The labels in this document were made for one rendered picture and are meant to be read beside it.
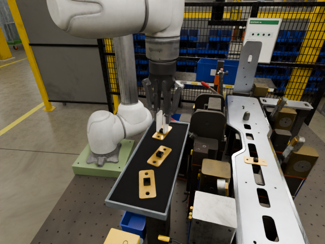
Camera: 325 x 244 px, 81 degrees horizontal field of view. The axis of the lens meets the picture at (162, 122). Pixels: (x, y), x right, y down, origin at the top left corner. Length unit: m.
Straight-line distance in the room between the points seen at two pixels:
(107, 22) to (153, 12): 0.10
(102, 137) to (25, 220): 1.25
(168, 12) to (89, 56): 2.65
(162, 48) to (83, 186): 0.87
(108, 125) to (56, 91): 2.59
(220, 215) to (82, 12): 0.50
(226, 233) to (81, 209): 0.73
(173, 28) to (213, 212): 0.44
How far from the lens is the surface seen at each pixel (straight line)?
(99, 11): 0.40
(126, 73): 1.06
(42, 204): 2.16
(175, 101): 0.56
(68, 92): 3.47
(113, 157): 1.16
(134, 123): 1.12
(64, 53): 3.25
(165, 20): 0.48
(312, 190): 1.32
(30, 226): 2.06
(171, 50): 0.50
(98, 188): 1.12
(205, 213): 0.51
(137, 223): 0.96
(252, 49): 1.41
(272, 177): 0.82
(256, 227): 0.66
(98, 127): 1.04
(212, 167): 0.65
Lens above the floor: 1.53
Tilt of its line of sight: 31 degrees down
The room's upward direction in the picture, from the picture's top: straight up
